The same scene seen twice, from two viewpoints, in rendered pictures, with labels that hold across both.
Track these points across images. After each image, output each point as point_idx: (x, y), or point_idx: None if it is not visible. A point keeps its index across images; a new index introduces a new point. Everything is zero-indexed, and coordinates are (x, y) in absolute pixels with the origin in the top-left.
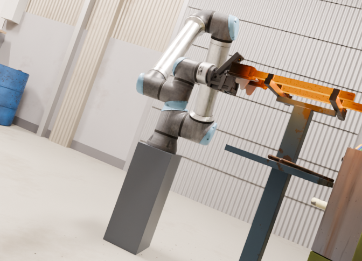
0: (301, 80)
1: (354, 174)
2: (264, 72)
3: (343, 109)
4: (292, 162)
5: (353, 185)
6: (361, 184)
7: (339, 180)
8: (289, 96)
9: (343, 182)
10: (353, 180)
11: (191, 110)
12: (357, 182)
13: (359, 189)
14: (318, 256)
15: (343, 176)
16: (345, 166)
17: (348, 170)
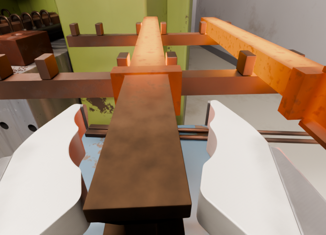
0: (246, 31)
1: (46, 101)
2: (308, 60)
3: (130, 33)
4: (286, 131)
5: (54, 112)
6: (57, 103)
7: (40, 122)
8: (3, 62)
9: (45, 119)
10: (50, 107)
11: None
12: (54, 105)
13: (59, 110)
14: None
15: (40, 114)
16: (34, 102)
17: (40, 103)
